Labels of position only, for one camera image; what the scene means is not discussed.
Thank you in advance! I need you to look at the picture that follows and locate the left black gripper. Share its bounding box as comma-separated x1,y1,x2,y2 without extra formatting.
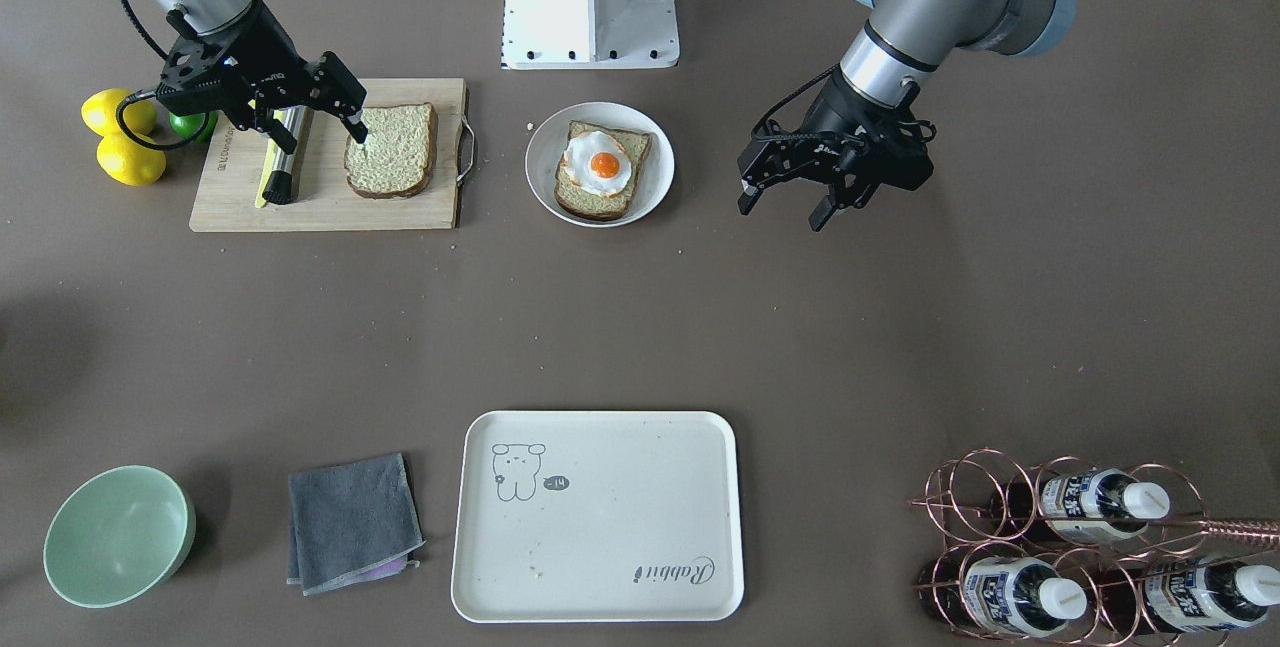
737,72,934,233

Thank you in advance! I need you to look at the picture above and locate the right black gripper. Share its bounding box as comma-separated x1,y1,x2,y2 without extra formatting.
155,0,369,155

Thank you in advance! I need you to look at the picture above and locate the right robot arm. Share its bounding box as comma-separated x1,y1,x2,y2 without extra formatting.
155,0,369,152

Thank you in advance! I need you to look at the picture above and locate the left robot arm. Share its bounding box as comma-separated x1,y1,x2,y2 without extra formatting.
737,0,1076,231

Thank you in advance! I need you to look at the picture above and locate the cream rabbit tray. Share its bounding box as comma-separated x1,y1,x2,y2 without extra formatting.
451,410,745,624

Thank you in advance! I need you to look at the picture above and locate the steel muddler black tip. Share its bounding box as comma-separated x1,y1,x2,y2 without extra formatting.
265,106,311,205

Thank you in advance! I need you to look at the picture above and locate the yellow knife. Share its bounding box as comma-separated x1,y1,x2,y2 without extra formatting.
253,138,278,209

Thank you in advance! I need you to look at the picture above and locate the green lime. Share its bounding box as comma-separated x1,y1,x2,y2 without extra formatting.
168,111,218,143

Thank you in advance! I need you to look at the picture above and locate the bamboo cutting board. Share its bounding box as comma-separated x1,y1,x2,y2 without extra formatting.
189,78,474,232

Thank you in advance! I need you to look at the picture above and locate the whole lemon lower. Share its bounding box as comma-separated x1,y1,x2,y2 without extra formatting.
96,135,166,186

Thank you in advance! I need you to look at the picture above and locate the whole lemon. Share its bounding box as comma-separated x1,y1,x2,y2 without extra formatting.
79,88,157,137
96,135,166,186

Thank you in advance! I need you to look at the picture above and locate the fried egg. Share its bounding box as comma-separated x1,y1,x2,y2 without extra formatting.
558,129,634,199

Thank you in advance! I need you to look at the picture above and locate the whole lemon upper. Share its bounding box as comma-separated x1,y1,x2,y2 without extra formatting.
79,88,157,137

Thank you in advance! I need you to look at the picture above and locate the white round plate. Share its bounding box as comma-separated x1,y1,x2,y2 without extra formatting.
525,101,675,228

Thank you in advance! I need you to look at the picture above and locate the grey folded cloth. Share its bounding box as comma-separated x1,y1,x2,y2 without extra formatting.
285,452,425,596

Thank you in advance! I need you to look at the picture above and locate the dark tea bottle front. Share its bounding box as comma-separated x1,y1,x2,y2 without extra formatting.
982,468,1172,546

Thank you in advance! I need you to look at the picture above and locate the dark tea bottle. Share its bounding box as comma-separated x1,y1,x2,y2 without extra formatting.
1096,557,1279,635
915,555,1089,638
982,468,1172,546

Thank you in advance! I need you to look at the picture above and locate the mint green bowl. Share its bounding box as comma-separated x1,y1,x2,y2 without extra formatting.
44,465,197,609

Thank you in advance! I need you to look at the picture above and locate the dark tea bottle back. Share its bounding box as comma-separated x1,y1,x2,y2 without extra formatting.
1096,557,1279,635

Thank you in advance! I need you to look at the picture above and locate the right wrist camera with cable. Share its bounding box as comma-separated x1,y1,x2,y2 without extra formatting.
116,0,216,152

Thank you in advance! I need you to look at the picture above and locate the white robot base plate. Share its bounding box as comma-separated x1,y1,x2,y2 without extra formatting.
500,0,681,70

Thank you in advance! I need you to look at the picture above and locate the copper wire bottle rack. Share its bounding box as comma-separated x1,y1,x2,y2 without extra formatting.
914,448,1279,646

